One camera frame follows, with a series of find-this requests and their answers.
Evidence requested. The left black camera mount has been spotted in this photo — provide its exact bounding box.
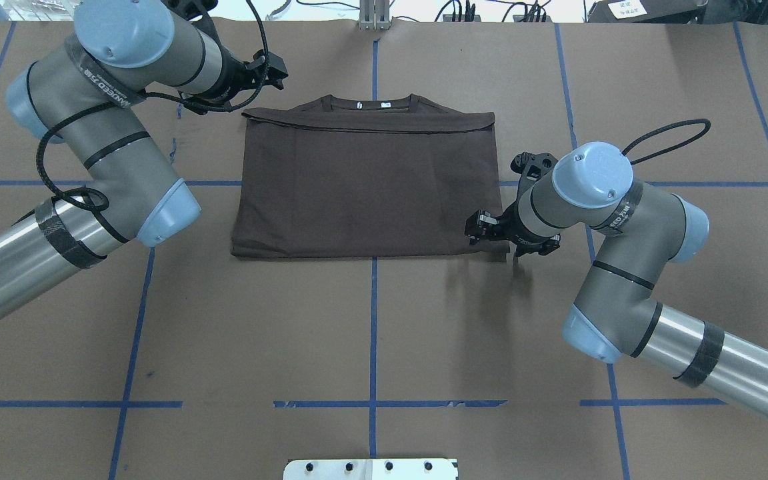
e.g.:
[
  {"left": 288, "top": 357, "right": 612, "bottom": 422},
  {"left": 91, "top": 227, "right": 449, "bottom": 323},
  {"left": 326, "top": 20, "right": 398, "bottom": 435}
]
[{"left": 162, "top": 0, "right": 219, "bottom": 37}]

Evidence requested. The black cable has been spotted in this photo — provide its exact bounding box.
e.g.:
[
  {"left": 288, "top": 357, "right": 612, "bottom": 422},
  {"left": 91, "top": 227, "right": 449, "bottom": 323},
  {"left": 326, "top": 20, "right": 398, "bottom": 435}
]
[
  {"left": 621, "top": 119, "right": 711, "bottom": 166},
  {"left": 35, "top": 0, "right": 271, "bottom": 214}
]

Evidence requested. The background cables and clutter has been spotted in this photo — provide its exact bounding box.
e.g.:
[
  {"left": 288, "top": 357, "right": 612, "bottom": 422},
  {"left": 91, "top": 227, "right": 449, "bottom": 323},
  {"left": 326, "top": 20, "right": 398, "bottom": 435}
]
[{"left": 0, "top": 0, "right": 768, "bottom": 25}]

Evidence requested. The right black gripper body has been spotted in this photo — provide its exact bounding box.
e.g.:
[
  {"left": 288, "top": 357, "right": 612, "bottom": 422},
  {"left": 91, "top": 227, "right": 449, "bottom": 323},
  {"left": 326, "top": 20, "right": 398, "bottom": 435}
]
[{"left": 464, "top": 209, "right": 525, "bottom": 248}]

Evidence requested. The metal bracket at table edge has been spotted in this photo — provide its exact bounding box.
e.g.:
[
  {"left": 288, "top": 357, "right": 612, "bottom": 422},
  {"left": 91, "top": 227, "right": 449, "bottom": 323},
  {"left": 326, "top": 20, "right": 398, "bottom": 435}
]
[{"left": 359, "top": 0, "right": 392, "bottom": 31}]

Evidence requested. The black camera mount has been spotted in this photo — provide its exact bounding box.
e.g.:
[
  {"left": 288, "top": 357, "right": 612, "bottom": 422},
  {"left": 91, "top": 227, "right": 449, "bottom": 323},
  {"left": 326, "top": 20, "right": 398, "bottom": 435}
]
[
  {"left": 162, "top": 0, "right": 219, "bottom": 37},
  {"left": 510, "top": 152, "right": 558, "bottom": 199}
]

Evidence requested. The dark brown t-shirt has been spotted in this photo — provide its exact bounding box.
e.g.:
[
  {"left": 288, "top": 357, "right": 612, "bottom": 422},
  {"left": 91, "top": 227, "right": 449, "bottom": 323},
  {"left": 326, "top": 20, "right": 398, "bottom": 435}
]
[{"left": 231, "top": 94, "right": 509, "bottom": 259}]

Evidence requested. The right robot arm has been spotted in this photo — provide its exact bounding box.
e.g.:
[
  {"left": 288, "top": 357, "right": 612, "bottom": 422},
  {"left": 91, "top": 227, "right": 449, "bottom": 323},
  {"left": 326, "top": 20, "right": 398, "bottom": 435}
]
[{"left": 464, "top": 141, "right": 768, "bottom": 418}]

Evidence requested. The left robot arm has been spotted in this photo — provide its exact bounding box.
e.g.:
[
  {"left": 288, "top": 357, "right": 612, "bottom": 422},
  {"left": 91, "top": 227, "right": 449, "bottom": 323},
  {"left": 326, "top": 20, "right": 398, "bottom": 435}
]
[{"left": 0, "top": 1, "right": 289, "bottom": 319}]

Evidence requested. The right black cable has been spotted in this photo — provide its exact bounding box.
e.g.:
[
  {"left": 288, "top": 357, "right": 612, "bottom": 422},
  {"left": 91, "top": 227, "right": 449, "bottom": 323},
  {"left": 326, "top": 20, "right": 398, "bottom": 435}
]
[{"left": 621, "top": 119, "right": 711, "bottom": 166}]

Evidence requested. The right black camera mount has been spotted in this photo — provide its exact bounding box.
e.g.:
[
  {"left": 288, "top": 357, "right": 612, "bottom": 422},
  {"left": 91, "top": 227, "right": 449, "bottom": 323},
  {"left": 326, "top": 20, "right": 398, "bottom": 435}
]
[{"left": 510, "top": 152, "right": 558, "bottom": 199}]

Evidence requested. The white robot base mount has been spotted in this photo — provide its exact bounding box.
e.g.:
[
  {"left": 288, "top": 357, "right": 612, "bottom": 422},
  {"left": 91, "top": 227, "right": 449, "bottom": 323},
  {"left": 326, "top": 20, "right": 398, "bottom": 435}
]
[{"left": 283, "top": 457, "right": 459, "bottom": 479}]

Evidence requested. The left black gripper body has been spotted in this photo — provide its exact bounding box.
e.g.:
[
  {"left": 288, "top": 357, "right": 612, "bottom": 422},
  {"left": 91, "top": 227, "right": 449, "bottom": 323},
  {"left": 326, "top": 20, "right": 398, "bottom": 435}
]
[{"left": 225, "top": 52, "right": 289, "bottom": 94}]

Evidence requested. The left black cable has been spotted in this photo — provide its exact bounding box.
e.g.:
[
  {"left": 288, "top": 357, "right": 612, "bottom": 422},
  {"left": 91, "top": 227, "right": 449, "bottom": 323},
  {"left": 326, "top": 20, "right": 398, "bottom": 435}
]
[{"left": 35, "top": 0, "right": 271, "bottom": 214}]

